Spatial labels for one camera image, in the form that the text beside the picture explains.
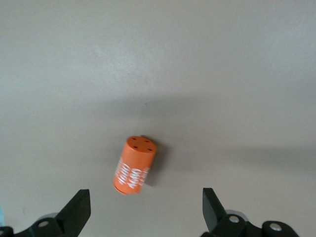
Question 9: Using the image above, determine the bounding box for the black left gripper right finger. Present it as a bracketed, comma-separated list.
[199, 188, 301, 237]

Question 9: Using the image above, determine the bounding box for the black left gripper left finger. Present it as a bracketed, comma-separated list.
[0, 189, 91, 237]

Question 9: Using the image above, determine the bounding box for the orange cylinder white 4680 print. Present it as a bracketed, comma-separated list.
[112, 135, 158, 196]

